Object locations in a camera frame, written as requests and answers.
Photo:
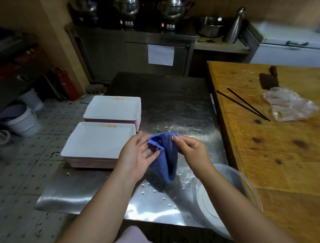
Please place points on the grey brick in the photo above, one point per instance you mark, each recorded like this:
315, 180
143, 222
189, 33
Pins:
95, 88

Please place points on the clear glass bowl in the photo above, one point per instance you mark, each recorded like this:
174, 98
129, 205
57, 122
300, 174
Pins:
207, 205

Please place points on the white paper sheet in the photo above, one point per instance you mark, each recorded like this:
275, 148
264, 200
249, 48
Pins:
160, 55

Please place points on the person's left forearm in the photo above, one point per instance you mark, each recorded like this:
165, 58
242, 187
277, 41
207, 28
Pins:
100, 212

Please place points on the crumpled clear plastic bag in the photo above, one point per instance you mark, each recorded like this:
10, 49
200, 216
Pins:
290, 105

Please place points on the black induction cooker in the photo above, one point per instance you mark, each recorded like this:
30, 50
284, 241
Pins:
88, 20
127, 23
168, 26

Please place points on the steel work table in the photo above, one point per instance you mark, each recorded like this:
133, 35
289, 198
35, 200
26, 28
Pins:
170, 95

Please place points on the dark storage rack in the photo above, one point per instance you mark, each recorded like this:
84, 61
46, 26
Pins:
20, 57

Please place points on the steel basin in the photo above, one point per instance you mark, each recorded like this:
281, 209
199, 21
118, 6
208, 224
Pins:
210, 27

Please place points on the person's right hand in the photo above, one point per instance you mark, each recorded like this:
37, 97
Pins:
197, 157

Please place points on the white chest freezer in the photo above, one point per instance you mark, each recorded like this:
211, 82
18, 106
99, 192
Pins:
285, 56

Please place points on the blue cloth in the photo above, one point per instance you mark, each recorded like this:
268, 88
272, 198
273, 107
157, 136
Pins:
167, 162

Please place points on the red fire extinguisher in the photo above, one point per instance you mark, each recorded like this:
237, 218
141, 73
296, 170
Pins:
66, 85

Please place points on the beige side counter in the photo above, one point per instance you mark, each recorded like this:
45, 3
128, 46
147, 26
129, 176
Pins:
220, 46

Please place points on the loose light floor tile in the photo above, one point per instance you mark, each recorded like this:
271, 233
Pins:
87, 99

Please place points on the white plastic bucket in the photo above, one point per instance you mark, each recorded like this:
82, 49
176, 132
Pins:
31, 99
21, 122

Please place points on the wooden table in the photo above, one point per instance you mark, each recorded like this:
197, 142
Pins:
282, 162

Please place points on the steel jug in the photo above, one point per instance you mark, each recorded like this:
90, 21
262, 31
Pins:
233, 27

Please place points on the person's right forearm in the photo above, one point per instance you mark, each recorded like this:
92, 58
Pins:
240, 212

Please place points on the person's left hand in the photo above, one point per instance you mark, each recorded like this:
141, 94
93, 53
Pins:
132, 160

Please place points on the black chopstick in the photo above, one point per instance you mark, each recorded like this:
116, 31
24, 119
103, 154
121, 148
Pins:
248, 104
241, 105

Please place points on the stainless steel cabinet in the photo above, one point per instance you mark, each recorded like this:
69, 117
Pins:
105, 55

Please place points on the stack of white plates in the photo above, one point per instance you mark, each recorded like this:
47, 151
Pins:
97, 140
112, 107

